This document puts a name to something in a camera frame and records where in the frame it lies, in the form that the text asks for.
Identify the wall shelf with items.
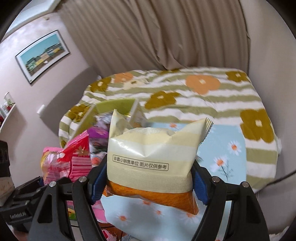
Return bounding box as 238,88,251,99
1,92,16,130

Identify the black cable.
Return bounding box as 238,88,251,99
265,174,296,186

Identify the green cardboard snack box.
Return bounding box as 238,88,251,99
69,98,147,140

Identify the beige curtain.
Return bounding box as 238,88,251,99
57,1,250,76

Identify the purple snack bag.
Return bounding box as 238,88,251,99
87,111,113,165

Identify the framed building picture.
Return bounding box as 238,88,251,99
16,30,70,84

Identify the cream orange cake bag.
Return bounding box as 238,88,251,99
106,112,213,215

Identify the pink strawberry snack bag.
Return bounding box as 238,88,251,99
40,131,106,184

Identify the striped flower blanket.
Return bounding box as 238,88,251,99
58,67,279,191

